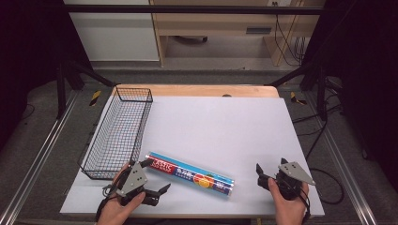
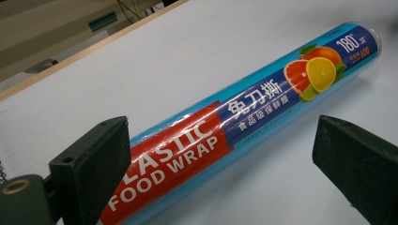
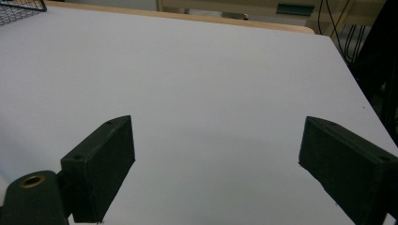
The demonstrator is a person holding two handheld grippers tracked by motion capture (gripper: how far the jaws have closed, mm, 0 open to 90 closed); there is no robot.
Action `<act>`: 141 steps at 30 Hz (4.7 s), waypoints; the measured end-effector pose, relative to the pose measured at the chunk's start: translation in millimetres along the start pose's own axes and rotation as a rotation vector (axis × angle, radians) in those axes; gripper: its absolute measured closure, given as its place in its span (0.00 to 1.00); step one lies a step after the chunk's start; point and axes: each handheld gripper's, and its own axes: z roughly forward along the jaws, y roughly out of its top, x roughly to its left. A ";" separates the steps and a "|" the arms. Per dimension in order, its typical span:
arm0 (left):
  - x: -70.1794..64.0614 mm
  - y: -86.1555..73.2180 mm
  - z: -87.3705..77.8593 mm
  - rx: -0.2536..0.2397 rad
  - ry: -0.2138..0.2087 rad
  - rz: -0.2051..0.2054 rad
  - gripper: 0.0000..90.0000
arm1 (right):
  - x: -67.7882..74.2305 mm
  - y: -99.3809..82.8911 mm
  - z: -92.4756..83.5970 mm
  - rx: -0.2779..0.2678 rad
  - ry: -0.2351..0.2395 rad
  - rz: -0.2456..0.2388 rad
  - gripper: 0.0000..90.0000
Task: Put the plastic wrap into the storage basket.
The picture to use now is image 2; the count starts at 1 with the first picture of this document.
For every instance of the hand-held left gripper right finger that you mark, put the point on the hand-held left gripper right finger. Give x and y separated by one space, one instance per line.
359 162

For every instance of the blue plastic wrap roll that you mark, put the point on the blue plastic wrap roll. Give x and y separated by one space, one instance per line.
237 115

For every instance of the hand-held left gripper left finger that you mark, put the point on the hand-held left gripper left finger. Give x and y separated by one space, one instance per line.
90 168

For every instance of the dark green wall fixture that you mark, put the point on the dark green wall fixture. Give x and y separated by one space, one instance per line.
102 20

